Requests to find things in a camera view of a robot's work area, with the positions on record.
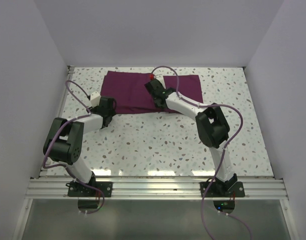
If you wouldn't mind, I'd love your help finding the purple cloth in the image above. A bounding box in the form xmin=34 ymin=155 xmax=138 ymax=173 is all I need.
xmin=100 ymin=71 xmax=203 ymax=114

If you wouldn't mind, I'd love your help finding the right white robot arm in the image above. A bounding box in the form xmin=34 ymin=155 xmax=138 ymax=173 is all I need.
xmin=144 ymin=78 xmax=238 ymax=197

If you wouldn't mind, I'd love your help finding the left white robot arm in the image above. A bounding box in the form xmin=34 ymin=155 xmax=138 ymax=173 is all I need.
xmin=42 ymin=96 xmax=117 ymax=197

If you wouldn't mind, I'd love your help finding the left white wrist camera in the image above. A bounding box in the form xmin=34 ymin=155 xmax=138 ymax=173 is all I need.
xmin=89 ymin=91 xmax=101 ymax=108

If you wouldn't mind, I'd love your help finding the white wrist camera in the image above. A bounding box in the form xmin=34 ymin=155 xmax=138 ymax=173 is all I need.
xmin=154 ymin=75 xmax=164 ymax=83
xmin=89 ymin=91 xmax=101 ymax=108

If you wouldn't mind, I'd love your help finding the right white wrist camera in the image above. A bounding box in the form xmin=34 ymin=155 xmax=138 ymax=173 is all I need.
xmin=154 ymin=75 xmax=164 ymax=83

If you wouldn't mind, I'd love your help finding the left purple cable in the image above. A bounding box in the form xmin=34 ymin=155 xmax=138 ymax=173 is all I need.
xmin=42 ymin=80 xmax=105 ymax=215

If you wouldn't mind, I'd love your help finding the purple cable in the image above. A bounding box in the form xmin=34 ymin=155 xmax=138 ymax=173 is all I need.
xmin=42 ymin=80 xmax=105 ymax=215
xmin=148 ymin=65 xmax=252 ymax=240

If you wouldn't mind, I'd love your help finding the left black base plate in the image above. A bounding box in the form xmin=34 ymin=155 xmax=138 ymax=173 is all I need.
xmin=65 ymin=181 xmax=113 ymax=198

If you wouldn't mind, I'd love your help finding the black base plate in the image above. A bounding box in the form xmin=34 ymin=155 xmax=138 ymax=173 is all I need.
xmin=199 ymin=181 xmax=246 ymax=198
xmin=65 ymin=181 xmax=113 ymax=198

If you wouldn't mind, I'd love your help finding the aluminium left side rail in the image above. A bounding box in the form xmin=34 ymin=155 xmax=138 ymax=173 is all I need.
xmin=38 ymin=65 xmax=75 ymax=179

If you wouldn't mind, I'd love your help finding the aluminium rail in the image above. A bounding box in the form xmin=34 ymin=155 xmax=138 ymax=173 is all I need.
xmin=24 ymin=176 xmax=289 ymax=200
xmin=38 ymin=65 xmax=75 ymax=179

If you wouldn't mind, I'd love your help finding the aluminium front rail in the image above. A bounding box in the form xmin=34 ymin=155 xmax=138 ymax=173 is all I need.
xmin=24 ymin=176 xmax=289 ymax=200

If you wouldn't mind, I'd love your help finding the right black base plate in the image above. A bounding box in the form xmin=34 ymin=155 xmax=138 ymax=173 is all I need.
xmin=199 ymin=181 xmax=246 ymax=198

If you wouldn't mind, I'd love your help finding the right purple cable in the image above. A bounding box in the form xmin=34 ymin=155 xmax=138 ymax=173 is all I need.
xmin=148 ymin=65 xmax=252 ymax=240

